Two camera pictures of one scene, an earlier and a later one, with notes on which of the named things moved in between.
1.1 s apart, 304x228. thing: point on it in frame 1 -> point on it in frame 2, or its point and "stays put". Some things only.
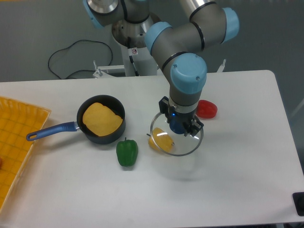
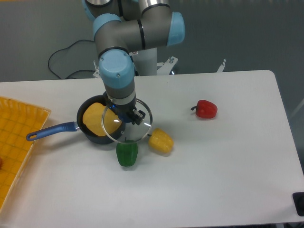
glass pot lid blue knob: x=176 y=125 -> x=124 y=132
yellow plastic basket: x=17 y=119 stays put
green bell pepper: x=127 y=152 stays put
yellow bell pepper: x=162 y=139 stays put
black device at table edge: x=298 y=199 stays put
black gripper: x=191 y=125 -> x=125 y=112
